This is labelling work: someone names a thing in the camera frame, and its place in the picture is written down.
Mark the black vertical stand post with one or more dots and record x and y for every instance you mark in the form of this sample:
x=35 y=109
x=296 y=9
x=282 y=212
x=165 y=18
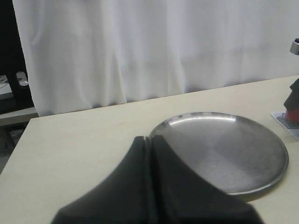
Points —
x=12 y=60

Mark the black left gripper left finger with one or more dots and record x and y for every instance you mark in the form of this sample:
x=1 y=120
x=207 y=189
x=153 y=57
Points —
x=126 y=196

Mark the white object on side table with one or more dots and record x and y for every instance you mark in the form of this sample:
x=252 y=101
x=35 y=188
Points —
x=22 y=79

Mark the red plastic cup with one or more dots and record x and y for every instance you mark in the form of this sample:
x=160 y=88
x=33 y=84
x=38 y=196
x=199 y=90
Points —
x=293 y=116

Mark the round stainless steel plate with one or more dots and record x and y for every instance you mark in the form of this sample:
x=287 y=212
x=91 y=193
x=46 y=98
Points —
x=235 y=154

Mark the grey right arm gripper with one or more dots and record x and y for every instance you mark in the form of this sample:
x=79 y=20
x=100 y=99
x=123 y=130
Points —
x=292 y=102

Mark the paper number game board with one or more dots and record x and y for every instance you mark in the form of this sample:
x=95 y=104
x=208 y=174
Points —
x=290 y=126

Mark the grey side table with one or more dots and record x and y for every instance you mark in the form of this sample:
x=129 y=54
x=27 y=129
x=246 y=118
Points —
x=12 y=119

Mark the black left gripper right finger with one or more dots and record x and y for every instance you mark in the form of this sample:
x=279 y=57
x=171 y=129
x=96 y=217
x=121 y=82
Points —
x=183 y=197

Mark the white backdrop curtain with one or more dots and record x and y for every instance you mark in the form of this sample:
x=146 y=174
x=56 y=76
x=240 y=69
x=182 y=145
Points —
x=83 y=54

